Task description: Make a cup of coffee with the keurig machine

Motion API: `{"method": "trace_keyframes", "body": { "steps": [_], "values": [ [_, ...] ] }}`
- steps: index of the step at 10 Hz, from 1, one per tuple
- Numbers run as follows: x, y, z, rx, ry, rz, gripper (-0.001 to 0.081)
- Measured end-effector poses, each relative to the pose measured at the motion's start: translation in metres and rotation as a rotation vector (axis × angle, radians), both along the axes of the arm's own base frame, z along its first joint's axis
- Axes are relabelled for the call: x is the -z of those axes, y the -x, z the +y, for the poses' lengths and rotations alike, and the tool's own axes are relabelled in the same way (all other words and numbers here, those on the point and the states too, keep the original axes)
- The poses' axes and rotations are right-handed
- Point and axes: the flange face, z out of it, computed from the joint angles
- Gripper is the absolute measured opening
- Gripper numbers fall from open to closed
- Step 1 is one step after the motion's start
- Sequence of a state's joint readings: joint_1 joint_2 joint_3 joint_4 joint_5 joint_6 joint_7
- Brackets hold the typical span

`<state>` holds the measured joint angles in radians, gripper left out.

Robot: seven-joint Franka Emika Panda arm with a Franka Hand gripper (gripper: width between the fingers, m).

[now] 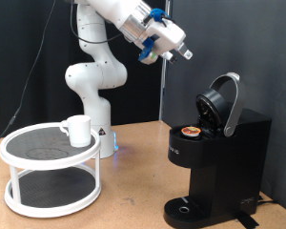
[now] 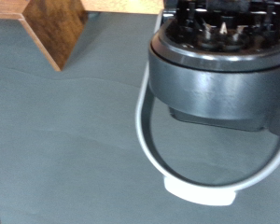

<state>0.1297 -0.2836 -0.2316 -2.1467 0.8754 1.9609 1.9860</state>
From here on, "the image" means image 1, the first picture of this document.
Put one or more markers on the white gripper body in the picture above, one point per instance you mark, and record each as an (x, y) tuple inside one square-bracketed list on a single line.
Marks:
[(168, 36)]

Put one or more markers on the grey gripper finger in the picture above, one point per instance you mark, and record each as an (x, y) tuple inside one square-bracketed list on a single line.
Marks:
[(186, 52), (170, 58)]

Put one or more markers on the orange-lid coffee pod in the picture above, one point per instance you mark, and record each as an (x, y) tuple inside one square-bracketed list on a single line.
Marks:
[(191, 131)]

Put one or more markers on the black Keurig coffee machine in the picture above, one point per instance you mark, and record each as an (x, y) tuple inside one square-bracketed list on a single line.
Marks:
[(232, 159)]

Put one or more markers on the white plastic mug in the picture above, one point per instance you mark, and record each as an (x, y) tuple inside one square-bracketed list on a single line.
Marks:
[(79, 133)]

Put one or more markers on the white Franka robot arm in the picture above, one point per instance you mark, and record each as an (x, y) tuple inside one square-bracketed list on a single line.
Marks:
[(95, 76)]

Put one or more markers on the silver vertical pole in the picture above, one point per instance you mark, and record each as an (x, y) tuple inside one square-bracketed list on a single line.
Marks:
[(163, 89)]

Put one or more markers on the white two-tier turntable stand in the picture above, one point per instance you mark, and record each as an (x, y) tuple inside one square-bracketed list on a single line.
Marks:
[(51, 144)]

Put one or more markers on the black tape strip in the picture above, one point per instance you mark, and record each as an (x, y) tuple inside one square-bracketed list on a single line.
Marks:
[(246, 220)]

